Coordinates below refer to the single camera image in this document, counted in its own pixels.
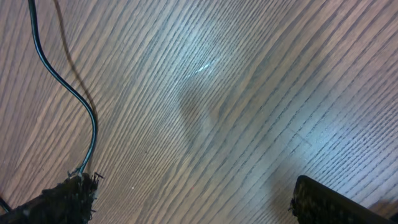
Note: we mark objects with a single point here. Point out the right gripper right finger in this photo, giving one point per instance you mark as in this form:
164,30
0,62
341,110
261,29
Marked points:
314,203

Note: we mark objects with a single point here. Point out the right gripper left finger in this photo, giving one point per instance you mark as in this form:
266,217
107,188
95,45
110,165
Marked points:
70,202

